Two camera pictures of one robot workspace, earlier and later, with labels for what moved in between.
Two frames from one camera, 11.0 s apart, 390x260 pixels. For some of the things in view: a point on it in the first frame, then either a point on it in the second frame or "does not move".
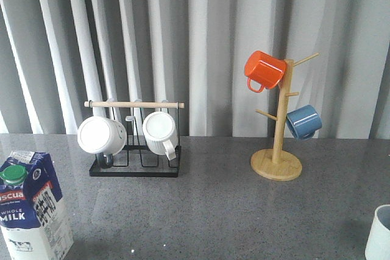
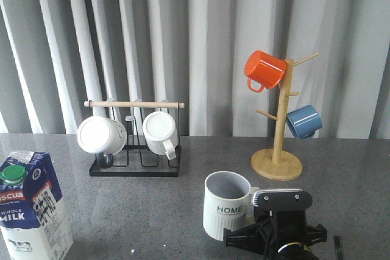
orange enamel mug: (263, 71) does not move
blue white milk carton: (32, 216) does not move
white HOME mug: (378, 243) -> (228, 202)
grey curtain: (70, 35) does not move
